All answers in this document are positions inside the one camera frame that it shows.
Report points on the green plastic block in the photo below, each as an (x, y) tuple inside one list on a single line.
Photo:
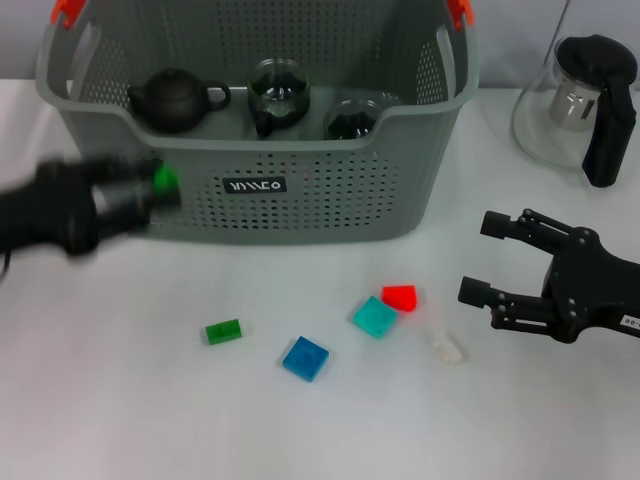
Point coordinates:
[(165, 180), (223, 332)]

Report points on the grey-green perforated storage bin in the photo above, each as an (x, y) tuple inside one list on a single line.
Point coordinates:
[(320, 210)]

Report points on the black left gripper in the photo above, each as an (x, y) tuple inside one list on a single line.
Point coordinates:
[(50, 215)]

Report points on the orange-red flat block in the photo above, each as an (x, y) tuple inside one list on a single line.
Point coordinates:
[(400, 297)]

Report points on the glass teacup black sleeve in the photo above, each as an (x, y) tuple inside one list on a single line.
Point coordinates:
[(277, 95), (352, 122)]

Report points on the teal square block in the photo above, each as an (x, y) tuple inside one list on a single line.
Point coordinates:
[(375, 317)]

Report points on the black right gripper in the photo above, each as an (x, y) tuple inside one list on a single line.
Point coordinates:
[(595, 295)]

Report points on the white plastic block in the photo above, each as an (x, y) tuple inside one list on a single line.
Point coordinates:
[(445, 347)]

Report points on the blue square block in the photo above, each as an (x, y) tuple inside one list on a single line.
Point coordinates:
[(305, 359)]

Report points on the black clay teapot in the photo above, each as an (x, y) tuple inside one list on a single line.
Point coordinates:
[(172, 102)]

